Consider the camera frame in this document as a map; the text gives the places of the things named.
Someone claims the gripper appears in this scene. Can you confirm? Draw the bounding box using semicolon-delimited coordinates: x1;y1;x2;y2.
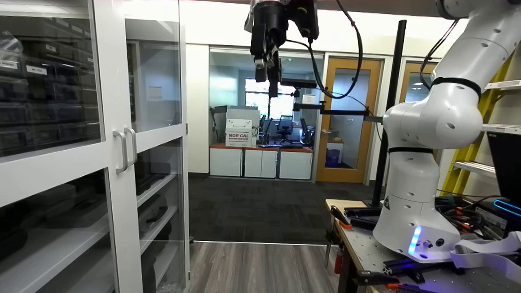
250;0;291;98

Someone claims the wooden door with glass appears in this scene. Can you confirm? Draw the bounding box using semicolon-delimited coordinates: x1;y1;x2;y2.
398;60;441;105
316;58;384;184

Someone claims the narrow glass cabinet door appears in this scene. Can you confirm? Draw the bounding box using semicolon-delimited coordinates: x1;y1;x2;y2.
122;0;190;293

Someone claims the wide glass cabinet door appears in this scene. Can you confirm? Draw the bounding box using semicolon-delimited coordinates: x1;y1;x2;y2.
0;0;144;293

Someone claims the white glass-door cabinet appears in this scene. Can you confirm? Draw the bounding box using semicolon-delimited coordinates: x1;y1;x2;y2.
0;0;191;293

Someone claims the window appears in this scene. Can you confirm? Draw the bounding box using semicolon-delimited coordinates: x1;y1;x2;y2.
244;79;296;119

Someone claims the office chair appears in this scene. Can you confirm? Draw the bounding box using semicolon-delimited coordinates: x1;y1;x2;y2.
276;116;294;145

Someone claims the white cardboard box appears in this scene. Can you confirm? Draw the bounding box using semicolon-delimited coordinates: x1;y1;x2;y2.
225;118;254;148

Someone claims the row of low white cabinets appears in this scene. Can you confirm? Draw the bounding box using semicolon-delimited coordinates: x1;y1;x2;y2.
209;144;314;180

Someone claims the orange and black clamp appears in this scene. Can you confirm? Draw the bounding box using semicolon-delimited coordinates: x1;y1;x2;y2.
329;205;353;230

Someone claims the stack of black cases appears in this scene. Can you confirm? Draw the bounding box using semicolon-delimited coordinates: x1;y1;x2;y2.
134;161;173;293

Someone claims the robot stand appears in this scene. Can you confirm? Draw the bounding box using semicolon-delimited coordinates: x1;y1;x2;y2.
325;199;521;293

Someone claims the row of black storage bins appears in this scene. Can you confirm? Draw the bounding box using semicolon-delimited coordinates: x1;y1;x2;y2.
0;31;101;157

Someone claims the yellow ladder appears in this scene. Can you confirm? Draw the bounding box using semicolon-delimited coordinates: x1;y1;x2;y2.
441;55;514;197

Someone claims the black clamp with orange trigger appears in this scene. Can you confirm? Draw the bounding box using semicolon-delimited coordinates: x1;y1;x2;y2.
352;267;432;293

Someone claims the black monitor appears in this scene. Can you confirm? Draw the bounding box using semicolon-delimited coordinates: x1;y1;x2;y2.
486;131;521;209

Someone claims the black computer with blue light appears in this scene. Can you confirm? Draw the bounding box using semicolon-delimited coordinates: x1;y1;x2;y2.
474;195;521;241

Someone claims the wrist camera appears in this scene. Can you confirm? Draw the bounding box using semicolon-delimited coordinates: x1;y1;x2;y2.
291;0;320;42

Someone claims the camera on mount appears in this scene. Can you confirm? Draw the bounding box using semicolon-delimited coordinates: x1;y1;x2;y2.
280;19;408;207

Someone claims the silver door handle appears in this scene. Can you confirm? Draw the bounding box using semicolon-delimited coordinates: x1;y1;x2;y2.
112;130;129;175
124;127;138;166

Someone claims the red handled clamp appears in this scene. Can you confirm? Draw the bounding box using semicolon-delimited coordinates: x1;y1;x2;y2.
324;231;345;276

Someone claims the white wall shelf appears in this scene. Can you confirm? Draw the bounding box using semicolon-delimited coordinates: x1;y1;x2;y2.
453;79;521;179

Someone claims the heap of cables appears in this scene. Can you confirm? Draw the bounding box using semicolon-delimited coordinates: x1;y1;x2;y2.
434;194;489;233

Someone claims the white curved strap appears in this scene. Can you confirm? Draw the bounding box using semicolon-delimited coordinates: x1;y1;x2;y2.
449;231;521;285

